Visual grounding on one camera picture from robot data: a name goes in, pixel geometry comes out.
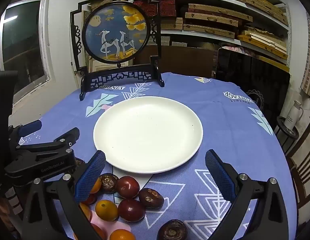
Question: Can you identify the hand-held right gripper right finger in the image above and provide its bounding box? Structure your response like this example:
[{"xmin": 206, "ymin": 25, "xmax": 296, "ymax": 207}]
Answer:
[{"xmin": 205, "ymin": 149, "xmax": 289, "ymax": 240}]

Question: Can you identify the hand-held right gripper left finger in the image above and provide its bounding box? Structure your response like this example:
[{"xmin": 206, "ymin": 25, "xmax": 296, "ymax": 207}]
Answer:
[{"xmin": 21, "ymin": 150, "xmax": 107, "ymax": 240}]

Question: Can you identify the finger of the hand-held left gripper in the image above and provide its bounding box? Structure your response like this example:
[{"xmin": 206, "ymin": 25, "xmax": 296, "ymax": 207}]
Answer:
[
  {"xmin": 19, "ymin": 127, "xmax": 81, "ymax": 160},
  {"xmin": 8, "ymin": 119, "xmax": 43, "ymax": 145}
]

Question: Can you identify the dark red plum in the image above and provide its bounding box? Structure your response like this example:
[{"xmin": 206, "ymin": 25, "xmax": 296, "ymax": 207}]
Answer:
[
  {"xmin": 81, "ymin": 194, "xmax": 97, "ymax": 205},
  {"xmin": 117, "ymin": 176, "xmax": 140, "ymax": 199},
  {"xmin": 118, "ymin": 199, "xmax": 146, "ymax": 222}
]

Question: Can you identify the brown water chestnut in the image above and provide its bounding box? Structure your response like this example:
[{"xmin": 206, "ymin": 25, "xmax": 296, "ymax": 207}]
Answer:
[
  {"xmin": 74, "ymin": 158, "xmax": 87, "ymax": 170},
  {"xmin": 99, "ymin": 173, "xmax": 119, "ymax": 194},
  {"xmin": 157, "ymin": 219, "xmax": 188, "ymax": 240},
  {"xmin": 138, "ymin": 188, "xmax": 165, "ymax": 209}
]

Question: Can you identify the white round plate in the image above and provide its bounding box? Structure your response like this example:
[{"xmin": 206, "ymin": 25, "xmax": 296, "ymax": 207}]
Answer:
[{"xmin": 93, "ymin": 96, "xmax": 203, "ymax": 174}]

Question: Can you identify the blue printed tablecloth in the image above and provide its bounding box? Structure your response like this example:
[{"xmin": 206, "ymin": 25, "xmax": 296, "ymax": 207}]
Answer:
[{"xmin": 8, "ymin": 72, "xmax": 297, "ymax": 240}]

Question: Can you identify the small black side table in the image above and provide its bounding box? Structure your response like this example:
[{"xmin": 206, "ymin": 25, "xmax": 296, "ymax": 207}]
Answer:
[{"xmin": 274, "ymin": 116, "xmax": 301, "ymax": 153}]

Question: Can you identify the wooden chair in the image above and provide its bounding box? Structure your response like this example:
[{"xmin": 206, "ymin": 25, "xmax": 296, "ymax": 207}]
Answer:
[{"xmin": 286, "ymin": 120, "xmax": 310, "ymax": 218}]

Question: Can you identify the white framed window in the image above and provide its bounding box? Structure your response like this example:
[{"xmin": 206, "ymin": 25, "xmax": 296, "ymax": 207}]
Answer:
[{"xmin": 0, "ymin": 0, "xmax": 51, "ymax": 105}]

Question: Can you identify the white thermos jug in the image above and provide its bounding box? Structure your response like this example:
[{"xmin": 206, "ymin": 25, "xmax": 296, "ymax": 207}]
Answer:
[{"xmin": 284, "ymin": 100, "xmax": 304, "ymax": 130}]

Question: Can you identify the black flat screen panel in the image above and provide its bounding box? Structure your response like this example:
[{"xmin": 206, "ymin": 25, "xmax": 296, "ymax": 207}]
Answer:
[{"xmin": 215, "ymin": 47, "xmax": 291, "ymax": 130}]

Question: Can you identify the round deer painting on stand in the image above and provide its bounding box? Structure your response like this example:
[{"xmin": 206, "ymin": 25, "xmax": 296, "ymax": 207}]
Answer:
[{"xmin": 70, "ymin": 0, "xmax": 165, "ymax": 101}]

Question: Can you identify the brown cardboard panel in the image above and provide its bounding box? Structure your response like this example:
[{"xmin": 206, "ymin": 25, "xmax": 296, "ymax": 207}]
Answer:
[{"xmin": 135, "ymin": 45, "xmax": 218, "ymax": 79}]

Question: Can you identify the pink cloth bundle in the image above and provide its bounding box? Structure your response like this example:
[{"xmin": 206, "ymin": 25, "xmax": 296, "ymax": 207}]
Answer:
[{"xmin": 220, "ymin": 45, "xmax": 244, "ymax": 55}]

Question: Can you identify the shelf of wooden boxes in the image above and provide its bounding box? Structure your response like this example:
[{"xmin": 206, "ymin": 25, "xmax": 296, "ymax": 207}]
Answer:
[{"xmin": 92, "ymin": 0, "xmax": 292, "ymax": 67}]

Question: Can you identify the stack of tan woven boxes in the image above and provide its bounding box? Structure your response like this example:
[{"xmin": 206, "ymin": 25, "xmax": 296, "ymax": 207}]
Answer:
[{"xmin": 92, "ymin": 0, "xmax": 290, "ymax": 67}]

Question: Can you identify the stack of red patterned boxes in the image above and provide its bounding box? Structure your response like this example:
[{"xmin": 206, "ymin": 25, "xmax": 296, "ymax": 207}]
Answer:
[{"xmin": 134, "ymin": 0, "xmax": 189, "ymax": 18}]

